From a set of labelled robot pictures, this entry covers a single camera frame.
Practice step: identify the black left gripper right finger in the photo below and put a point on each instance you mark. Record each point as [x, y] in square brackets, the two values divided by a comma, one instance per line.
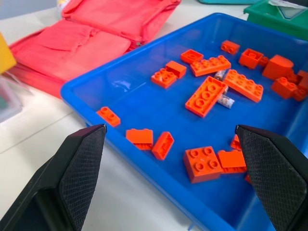
[274, 173]

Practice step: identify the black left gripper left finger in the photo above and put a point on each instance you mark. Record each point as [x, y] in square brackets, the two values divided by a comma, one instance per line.
[72, 173]

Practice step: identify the clear plastic box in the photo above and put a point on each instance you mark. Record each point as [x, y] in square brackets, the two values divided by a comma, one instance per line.
[9, 103]

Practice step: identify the green plastic tray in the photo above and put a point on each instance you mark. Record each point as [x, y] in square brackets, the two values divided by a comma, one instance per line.
[269, 21]

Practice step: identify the orange 2x4 building brick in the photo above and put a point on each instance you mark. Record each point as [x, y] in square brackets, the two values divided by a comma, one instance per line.
[210, 65]
[244, 84]

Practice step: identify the upside-down orange 2x4 toy brick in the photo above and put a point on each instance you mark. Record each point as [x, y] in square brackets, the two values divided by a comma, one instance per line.
[206, 96]

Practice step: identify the blue plastic tray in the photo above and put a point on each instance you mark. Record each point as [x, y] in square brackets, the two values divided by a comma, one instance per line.
[149, 106]

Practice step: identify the red fabric zipper case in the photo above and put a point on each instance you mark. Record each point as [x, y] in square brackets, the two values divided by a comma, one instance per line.
[72, 50]

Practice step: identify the yellow object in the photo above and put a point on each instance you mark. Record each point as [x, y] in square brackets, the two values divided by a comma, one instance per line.
[6, 55]

